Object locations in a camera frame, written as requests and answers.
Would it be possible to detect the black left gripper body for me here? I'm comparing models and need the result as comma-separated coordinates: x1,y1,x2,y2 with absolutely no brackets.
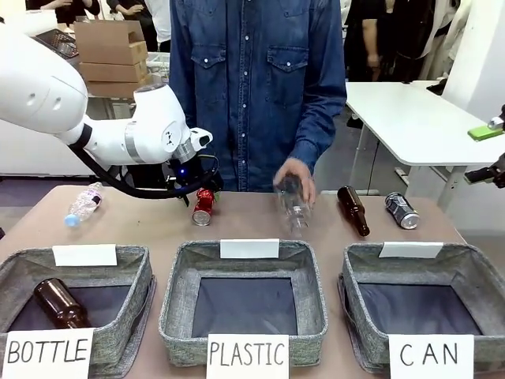
164,152,223,198

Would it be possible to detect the red crushed can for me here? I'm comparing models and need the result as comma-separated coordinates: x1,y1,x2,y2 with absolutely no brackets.
191,188,219,227

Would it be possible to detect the clear plastic bottle black cap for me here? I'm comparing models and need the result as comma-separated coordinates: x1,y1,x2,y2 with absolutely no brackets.
273,172,313,238

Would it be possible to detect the person left forearm denim sleeve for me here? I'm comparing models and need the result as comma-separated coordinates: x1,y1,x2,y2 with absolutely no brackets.
290,84,348,177

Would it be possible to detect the grey fabric basket plastic label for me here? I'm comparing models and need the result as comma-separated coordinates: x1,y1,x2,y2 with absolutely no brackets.
158,238,329,369

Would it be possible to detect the black aluminium can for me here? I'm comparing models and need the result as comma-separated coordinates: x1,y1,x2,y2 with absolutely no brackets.
384,191,421,231

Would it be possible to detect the grey fabric basket bottle label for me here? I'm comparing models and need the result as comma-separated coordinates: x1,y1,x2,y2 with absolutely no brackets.
0,244,158,368

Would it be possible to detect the grey fabric basket can label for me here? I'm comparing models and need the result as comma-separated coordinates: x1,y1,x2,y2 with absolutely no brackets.
337,241,505,375

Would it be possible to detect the white paper sign CAN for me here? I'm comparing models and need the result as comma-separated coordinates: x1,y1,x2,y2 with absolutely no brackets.
387,333,475,379

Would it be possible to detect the person left hand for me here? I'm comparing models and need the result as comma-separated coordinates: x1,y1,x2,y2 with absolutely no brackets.
273,156,318,207

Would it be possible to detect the blank white card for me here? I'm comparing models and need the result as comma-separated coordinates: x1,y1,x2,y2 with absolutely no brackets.
51,243,118,268
378,241,444,260
219,238,281,260

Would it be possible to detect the white office table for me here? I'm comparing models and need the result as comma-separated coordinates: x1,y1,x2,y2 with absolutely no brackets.
344,79,505,216

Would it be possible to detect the white hanging coat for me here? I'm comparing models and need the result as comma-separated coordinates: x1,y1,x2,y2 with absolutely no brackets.
436,0,505,114

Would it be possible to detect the person torso denim shirt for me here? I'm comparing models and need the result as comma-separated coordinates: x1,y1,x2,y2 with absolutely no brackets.
168,0,348,193

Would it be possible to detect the crumpled plastic bottle blue cap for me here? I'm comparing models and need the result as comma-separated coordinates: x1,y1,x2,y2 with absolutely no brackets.
63,182,106,228

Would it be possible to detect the closed cardboard box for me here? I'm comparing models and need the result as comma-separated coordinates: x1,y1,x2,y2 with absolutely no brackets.
77,61,154,99

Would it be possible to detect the brown glass bottle long neck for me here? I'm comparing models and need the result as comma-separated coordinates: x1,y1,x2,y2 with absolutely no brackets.
336,185,372,238

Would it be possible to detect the open cardboard box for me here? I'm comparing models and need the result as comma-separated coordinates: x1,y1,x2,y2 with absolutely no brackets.
73,19,149,66

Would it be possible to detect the bystander in black clothes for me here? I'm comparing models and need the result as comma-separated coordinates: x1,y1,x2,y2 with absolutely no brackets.
342,0,398,83

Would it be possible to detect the bystander in dark top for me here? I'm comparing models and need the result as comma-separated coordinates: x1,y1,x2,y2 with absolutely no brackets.
105,0,159,53

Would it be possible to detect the white paper sign PLASTIC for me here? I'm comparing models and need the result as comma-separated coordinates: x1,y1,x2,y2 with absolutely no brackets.
205,332,290,379

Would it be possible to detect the dark keyboard device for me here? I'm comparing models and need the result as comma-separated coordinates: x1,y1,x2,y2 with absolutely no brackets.
34,28,80,61

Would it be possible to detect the white paper sign BOTTLE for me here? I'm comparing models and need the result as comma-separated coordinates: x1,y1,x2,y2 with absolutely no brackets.
0,327,95,379

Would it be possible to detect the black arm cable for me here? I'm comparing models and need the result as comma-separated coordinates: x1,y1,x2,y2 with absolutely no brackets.
66,141,220,201

